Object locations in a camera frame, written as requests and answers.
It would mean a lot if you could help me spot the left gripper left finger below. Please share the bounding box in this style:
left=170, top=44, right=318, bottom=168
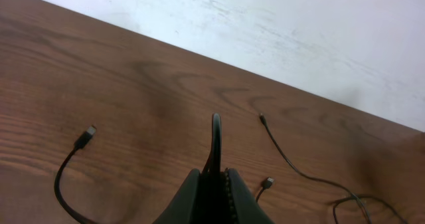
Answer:
left=153, top=169, right=200, bottom=224

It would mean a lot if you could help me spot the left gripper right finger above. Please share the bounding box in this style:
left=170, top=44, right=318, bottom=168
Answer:
left=225, top=168, right=274, bottom=224

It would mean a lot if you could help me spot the black cable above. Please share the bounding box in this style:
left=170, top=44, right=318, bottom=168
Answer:
left=54, top=112, right=409, bottom=224

